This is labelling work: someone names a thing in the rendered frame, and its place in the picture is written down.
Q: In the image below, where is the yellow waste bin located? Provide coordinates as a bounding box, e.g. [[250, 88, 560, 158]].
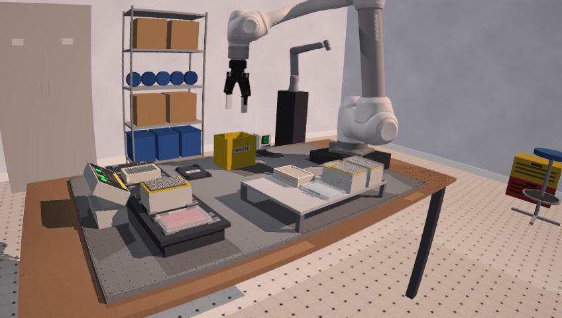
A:
[[213, 131, 256, 170]]

